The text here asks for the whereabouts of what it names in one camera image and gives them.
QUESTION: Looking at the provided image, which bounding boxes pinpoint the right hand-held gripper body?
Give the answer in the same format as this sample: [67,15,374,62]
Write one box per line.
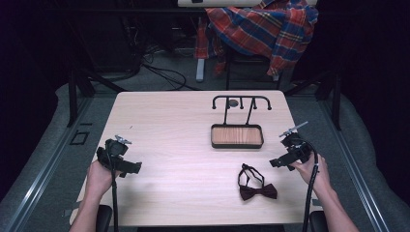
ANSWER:
[278,121,314,166]

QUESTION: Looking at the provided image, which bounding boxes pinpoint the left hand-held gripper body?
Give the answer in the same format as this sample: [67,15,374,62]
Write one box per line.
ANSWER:
[96,134,133,172]

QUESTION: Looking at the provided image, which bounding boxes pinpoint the person's right hand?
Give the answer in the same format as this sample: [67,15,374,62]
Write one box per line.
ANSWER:
[290,154,334,198]

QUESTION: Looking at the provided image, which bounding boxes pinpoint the person's left hand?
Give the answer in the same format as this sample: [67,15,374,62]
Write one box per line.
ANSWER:
[84,159,123,201]

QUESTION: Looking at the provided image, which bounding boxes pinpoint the dark maroon bow tie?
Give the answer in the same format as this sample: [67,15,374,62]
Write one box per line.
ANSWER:
[237,162,278,202]

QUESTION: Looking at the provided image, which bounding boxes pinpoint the black rack with wooden tray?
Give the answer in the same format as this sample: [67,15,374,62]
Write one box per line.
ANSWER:
[210,94,273,150]

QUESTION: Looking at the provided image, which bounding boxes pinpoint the black chair armrest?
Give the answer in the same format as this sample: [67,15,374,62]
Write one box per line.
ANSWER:
[308,210,331,232]
[96,204,113,232]

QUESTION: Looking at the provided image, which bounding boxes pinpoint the black metal stand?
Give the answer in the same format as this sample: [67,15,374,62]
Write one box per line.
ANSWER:
[66,66,128,129]
[283,71,343,131]

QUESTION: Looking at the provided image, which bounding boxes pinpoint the black chair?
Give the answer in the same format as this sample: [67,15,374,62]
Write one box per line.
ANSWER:
[224,44,282,92]

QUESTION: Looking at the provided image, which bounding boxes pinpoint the red blue plaid shirt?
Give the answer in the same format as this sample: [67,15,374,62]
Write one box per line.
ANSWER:
[193,0,320,77]

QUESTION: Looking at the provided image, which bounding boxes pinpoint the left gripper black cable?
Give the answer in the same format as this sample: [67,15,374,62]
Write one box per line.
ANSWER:
[105,146,120,232]

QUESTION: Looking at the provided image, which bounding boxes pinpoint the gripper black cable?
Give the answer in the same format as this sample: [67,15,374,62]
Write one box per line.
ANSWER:
[299,137,320,232]
[105,146,120,232]

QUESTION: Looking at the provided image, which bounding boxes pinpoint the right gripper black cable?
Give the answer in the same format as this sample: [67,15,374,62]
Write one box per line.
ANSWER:
[299,137,320,232]

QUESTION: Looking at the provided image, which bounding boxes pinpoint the black floor cables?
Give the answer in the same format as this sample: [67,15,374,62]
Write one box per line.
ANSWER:
[96,44,202,92]

